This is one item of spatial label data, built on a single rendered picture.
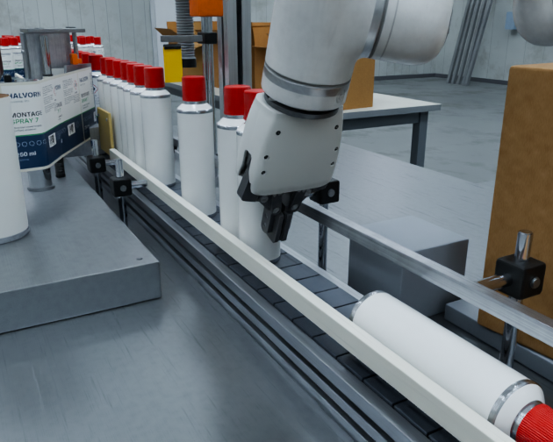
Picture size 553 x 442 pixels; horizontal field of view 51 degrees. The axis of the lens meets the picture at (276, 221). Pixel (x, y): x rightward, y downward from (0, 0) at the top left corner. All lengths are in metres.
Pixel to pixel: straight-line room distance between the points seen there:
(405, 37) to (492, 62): 11.81
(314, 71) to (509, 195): 0.23
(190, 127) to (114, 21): 9.11
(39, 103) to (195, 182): 0.34
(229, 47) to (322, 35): 0.53
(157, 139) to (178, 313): 0.40
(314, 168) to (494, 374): 0.28
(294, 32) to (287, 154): 0.12
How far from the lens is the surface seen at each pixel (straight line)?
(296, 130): 0.57
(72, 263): 0.75
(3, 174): 0.83
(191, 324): 0.68
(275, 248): 0.70
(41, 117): 1.07
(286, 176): 0.59
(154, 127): 1.02
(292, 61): 0.53
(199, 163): 0.84
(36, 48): 1.34
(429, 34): 0.53
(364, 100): 2.74
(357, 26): 0.52
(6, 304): 0.71
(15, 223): 0.85
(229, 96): 0.70
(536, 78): 0.58
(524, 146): 0.59
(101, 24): 9.87
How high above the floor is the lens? 1.16
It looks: 19 degrees down
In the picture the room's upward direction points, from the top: straight up
